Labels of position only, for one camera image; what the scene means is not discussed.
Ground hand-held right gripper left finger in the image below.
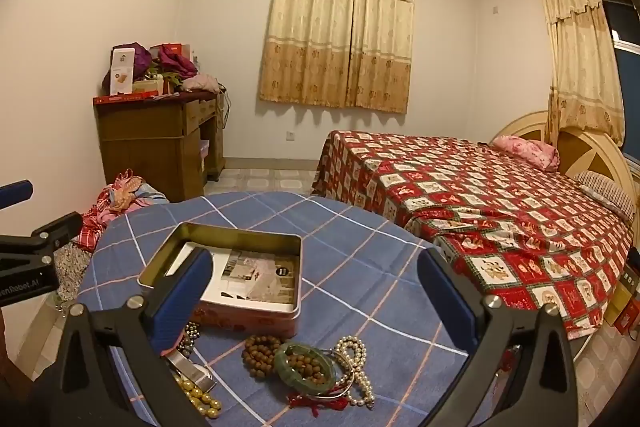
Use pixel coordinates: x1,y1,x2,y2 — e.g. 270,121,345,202
27,249,216,427

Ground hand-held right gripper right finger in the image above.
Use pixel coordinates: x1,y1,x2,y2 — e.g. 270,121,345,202
416,249,593,427

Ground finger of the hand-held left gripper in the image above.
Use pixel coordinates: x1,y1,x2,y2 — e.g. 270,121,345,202
0,179,34,210
0,212,84,264

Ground dark grey bead bracelet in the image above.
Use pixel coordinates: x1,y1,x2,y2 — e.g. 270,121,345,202
175,322,202,358

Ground pink metal tin box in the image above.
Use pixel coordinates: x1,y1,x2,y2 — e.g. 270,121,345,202
137,222,304,341

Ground silver metal watch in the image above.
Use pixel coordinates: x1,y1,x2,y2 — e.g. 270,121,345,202
165,349,219,393

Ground brown wooden bead bracelet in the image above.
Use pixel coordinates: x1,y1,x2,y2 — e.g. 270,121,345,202
241,334,335,386

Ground white pearl necklace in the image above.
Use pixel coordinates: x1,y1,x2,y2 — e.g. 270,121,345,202
334,336,377,408

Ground green jade bangle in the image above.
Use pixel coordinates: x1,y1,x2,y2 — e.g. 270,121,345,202
274,343,347,396

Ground thin silver bangle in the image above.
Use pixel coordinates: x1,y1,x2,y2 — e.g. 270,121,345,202
287,357,359,403

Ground grey patterned cloth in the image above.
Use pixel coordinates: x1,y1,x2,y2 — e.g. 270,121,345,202
51,242,94,304

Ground printed paper sheet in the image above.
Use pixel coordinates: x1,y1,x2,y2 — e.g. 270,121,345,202
165,242,301,308

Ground pile of colourful clothes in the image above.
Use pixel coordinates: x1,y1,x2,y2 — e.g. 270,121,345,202
75,168,169,253

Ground red printed bedspread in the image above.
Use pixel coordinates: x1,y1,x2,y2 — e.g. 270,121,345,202
312,129,634,341

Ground blue plaid tablecloth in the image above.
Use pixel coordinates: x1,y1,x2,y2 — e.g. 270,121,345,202
75,191,506,427

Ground brown wooden desk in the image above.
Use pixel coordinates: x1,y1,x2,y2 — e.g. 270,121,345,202
93,88,226,202

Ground flat red box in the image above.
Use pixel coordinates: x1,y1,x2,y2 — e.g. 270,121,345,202
95,90,162,104

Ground white upright box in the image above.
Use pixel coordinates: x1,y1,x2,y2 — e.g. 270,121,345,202
110,48,136,96

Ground pink pillow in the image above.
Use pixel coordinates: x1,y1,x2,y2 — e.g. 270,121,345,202
492,135,561,172

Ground yellow cardboard box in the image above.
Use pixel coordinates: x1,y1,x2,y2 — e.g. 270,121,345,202
604,266,640,334

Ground purple bag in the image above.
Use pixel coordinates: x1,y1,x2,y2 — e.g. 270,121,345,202
102,42,153,90

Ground striped pillow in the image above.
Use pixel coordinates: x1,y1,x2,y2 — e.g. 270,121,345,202
572,171,636,221

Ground pink folded cloth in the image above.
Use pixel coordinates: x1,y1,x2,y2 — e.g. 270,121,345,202
181,74,221,93

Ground clothes on cabinet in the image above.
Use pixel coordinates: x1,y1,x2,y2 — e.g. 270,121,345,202
157,46,198,78

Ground cream wooden headboard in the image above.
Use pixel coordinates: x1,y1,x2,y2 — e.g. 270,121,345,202
490,109,640,228

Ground narrow beige patterned curtain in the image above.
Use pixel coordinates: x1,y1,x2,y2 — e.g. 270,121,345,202
537,0,626,148

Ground dark window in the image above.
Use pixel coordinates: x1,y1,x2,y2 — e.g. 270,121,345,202
597,0,640,168

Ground wide beige patterned curtain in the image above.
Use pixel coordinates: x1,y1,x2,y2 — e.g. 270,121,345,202
258,0,416,115

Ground yellow bead bracelet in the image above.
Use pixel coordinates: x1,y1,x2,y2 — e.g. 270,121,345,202
172,374,224,421

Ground red string charm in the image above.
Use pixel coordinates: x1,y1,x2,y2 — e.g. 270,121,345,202
286,394,351,418

